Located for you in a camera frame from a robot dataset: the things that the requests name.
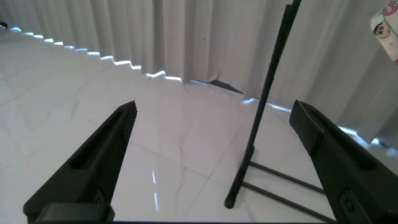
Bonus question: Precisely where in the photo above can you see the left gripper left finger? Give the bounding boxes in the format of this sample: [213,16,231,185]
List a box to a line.
[22,100,138,223]

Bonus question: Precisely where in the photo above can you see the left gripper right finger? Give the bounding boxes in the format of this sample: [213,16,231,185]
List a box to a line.
[289,99,398,223]

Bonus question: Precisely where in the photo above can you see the cream printed garment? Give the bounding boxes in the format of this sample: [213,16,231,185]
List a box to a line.
[369,0,398,67]

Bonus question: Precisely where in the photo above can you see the black clothes rack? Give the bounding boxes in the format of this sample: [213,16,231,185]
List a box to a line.
[224,0,338,223]

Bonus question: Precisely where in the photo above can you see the white curtain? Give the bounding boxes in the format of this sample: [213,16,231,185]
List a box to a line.
[0,0,398,150]

